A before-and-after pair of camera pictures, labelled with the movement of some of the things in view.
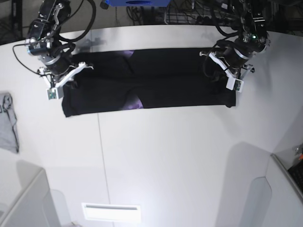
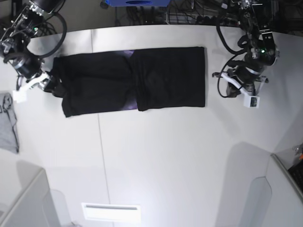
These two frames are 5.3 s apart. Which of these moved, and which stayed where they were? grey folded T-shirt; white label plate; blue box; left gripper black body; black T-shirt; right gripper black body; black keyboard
Moved: right gripper black body; black T-shirt; left gripper black body
Stayed: black keyboard; blue box; grey folded T-shirt; white label plate
